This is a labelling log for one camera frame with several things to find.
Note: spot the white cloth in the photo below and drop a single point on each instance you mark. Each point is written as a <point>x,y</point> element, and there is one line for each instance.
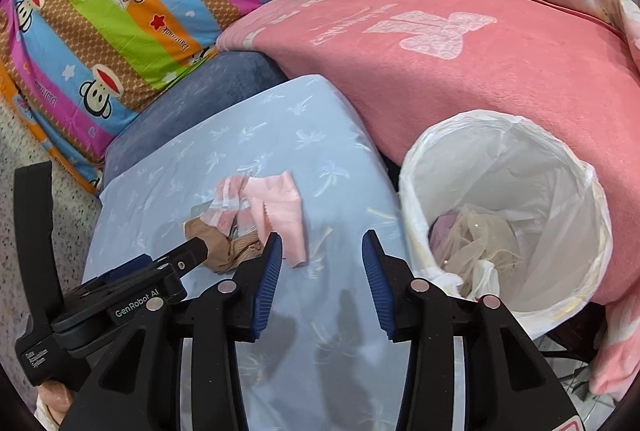
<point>631,18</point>

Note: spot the purple cloth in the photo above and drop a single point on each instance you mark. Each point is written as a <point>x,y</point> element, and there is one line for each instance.
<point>442,231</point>

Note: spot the tan stocking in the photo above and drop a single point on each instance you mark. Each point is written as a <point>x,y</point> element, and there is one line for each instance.
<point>220,251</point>

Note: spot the light blue palm print tablecloth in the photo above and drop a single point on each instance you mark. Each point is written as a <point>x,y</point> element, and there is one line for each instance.
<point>300,151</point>

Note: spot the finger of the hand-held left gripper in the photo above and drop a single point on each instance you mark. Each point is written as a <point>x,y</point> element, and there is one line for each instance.
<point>185,253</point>

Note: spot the white plastic-lined trash bin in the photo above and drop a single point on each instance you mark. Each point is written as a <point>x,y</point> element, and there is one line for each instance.
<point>550,191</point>

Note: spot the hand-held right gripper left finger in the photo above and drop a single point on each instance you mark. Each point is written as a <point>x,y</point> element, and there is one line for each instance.
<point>267,281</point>

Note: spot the pink striped sock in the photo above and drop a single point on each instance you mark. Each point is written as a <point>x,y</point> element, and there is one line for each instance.
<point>227,201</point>

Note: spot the blue-grey cushion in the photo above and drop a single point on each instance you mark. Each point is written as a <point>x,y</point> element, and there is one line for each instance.
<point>200,96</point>

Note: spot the beige tulle mesh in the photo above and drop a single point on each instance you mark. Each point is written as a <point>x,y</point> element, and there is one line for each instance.
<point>480,246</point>

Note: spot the pink cloth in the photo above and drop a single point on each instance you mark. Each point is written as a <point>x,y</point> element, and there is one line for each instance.
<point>285,211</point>

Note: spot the person's left hand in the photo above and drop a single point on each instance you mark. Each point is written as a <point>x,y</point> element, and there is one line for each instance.
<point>52,403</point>

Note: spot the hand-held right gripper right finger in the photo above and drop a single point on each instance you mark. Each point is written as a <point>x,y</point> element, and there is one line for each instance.
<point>377,286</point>

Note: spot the pink blanket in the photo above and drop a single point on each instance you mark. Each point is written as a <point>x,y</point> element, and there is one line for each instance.
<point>450,76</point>

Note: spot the striped monkey print pillow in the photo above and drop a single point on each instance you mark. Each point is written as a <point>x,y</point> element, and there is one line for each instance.
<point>40,126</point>
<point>125,11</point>

